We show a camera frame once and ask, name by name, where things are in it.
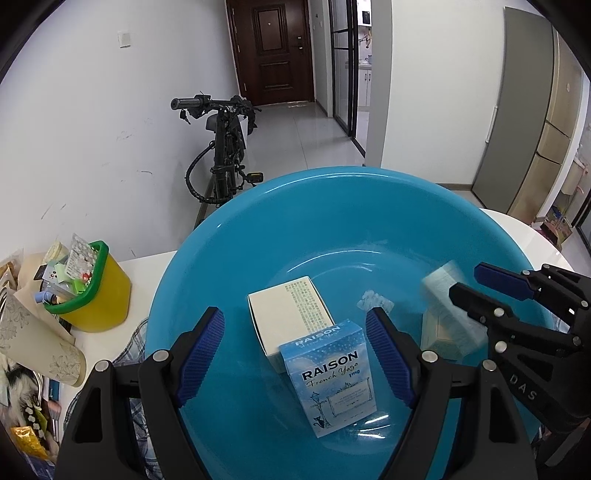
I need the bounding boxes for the black electric bicycle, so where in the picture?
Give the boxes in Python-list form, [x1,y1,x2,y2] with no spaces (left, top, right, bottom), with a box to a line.
[170,93,265,206]

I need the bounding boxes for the clear plastic wrapper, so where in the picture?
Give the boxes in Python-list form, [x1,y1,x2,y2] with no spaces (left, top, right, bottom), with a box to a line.
[358,291,394,315]

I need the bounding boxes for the blue plastic basin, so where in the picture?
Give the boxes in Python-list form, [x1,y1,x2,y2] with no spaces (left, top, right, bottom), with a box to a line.
[145,167,568,480]

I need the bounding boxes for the blue plaid cloth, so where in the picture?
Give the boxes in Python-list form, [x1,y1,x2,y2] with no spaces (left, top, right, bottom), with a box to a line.
[111,316,555,480]

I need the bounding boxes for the blister pill pack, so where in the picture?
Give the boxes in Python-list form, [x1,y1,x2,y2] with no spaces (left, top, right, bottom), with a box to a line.
[65,234,100,278]

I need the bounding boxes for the pale green box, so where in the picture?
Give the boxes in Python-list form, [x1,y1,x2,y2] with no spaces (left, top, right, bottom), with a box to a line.
[420,261,488,361]

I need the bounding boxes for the gold foil packet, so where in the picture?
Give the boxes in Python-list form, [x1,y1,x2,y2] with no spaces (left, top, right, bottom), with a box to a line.
[10,425,49,462]

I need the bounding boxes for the cardboard boxes on floor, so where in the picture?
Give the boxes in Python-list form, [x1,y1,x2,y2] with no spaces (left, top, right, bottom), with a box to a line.
[534,205,574,251]

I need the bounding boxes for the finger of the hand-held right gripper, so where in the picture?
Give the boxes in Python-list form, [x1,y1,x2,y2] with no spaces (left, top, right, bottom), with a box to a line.
[475,262,591,331]
[449,282,583,359]

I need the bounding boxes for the light blue printed box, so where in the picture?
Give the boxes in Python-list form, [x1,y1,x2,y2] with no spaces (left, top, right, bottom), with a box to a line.
[278,319,378,438]

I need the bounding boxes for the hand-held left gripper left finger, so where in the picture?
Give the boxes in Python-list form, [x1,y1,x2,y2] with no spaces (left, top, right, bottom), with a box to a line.
[54,306,226,480]

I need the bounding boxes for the black white furry toy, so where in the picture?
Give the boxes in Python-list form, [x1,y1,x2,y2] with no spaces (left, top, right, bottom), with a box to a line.
[0,364,44,417]

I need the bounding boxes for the cream cardboard box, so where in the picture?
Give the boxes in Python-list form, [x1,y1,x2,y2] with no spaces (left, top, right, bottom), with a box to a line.
[248,276,336,372]

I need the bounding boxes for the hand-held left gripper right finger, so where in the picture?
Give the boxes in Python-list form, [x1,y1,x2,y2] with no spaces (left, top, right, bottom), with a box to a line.
[366,307,541,480]

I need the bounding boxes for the yellow bin with green rim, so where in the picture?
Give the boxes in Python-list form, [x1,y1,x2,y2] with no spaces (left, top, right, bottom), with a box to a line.
[44,240,133,334]

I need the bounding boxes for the black framed glass door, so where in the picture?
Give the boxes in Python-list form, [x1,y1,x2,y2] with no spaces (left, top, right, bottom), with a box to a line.
[329,0,373,156]

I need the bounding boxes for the dark brown entrance door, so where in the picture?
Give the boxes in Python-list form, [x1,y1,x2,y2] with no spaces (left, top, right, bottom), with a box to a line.
[226,0,315,105]

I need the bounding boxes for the grey beige cabinet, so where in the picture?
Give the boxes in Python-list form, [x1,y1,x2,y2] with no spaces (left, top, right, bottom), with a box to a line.
[471,7,591,217]

